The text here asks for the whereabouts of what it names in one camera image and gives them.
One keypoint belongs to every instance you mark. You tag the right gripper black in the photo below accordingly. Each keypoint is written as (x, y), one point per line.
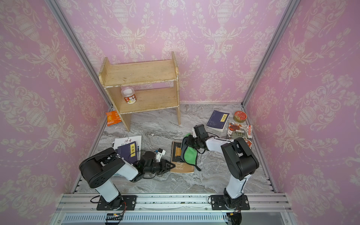
(189, 140)

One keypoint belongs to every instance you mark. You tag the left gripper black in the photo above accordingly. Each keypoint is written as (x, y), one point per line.
(164, 165)

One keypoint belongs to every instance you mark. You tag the black and tan book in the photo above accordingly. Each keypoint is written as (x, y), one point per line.
(180, 165)

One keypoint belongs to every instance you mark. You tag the green cloth with black trim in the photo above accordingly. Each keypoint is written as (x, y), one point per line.
(188, 153)

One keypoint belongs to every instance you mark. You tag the dark purple book yellow label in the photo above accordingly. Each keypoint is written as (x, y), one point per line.
(218, 120)

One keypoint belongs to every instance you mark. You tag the dark blue book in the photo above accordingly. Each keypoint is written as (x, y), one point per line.
(129, 152)

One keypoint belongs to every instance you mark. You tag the white book blue swirl cover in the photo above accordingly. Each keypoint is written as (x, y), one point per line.
(122, 141)

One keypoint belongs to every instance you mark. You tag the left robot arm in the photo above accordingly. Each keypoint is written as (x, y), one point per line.
(98, 170)

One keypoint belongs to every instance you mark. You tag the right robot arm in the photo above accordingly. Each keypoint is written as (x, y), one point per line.
(240, 160)

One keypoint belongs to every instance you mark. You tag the red illustrated Chinese book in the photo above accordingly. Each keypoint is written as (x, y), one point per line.
(236, 130)

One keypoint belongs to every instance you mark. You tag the red round tin can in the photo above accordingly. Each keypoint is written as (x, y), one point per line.
(240, 116)

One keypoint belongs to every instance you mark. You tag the orange snack packet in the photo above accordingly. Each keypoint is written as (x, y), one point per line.
(113, 118)

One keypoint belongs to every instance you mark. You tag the white plastic jar red label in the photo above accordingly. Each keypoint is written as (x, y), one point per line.
(129, 95)

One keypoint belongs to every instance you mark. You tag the wooden two-tier shelf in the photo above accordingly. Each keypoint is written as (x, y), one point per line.
(114, 77)

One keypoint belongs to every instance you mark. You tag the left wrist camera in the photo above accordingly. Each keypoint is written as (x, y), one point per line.
(159, 154)

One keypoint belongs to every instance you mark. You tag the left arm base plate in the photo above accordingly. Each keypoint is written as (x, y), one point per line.
(120, 203)

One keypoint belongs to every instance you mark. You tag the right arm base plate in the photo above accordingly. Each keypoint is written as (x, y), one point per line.
(222, 202)

